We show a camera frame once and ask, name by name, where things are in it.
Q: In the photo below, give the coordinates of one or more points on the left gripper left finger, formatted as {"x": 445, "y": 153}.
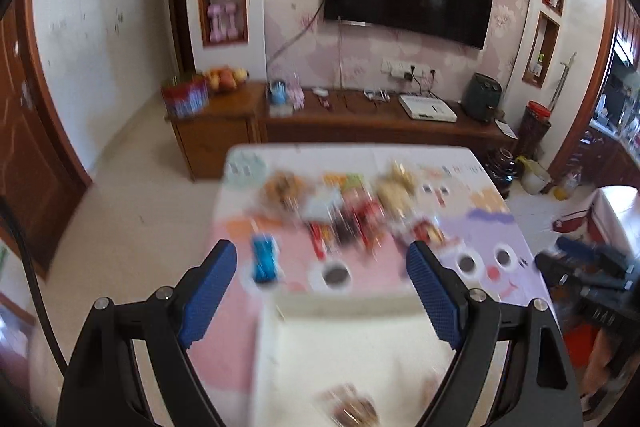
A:
{"x": 102, "y": 383}

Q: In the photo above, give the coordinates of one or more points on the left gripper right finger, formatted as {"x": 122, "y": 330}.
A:
{"x": 537, "y": 385}

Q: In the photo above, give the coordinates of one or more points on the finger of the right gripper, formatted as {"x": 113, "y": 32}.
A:
{"x": 555, "y": 271}
{"x": 574, "y": 248}

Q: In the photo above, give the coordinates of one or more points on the blue snack packet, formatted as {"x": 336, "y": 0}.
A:
{"x": 265, "y": 264}

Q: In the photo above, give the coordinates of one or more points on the dark ceramic jar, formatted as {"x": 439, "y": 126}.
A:
{"x": 501, "y": 168}

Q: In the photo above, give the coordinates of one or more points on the dark green appliance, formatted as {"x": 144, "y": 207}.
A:
{"x": 481, "y": 98}

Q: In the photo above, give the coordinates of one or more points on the white set-top box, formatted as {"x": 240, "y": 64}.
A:
{"x": 427, "y": 109}

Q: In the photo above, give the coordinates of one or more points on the white storage bin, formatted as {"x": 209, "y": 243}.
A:
{"x": 383, "y": 347}

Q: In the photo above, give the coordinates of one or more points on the brown wooden door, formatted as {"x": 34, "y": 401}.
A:
{"x": 42, "y": 178}

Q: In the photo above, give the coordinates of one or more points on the cartoon printed tablecloth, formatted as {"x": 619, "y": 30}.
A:
{"x": 366, "y": 204}

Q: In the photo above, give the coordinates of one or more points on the red blue gift box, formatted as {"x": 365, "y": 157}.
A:
{"x": 185, "y": 97}

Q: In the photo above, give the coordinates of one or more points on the long wooden tv cabinet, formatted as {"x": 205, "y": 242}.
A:
{"x": 242, "y": 117}

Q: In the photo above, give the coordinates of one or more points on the pink toy figure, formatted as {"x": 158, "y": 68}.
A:
{"x": 296, "y": 94}

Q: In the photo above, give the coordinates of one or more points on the blue kettle ornament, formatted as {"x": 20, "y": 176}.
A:
{"x": 277, "y": 92}

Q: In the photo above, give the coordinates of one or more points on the fruit bowl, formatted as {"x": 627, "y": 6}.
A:
{"x": 225, "y": 79}

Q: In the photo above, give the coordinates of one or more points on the pink dumbbells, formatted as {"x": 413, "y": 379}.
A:
{"x": 223, "y": 22}

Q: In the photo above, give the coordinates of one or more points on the wall power strip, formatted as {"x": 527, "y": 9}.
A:
{"x": 400, "y": 69}

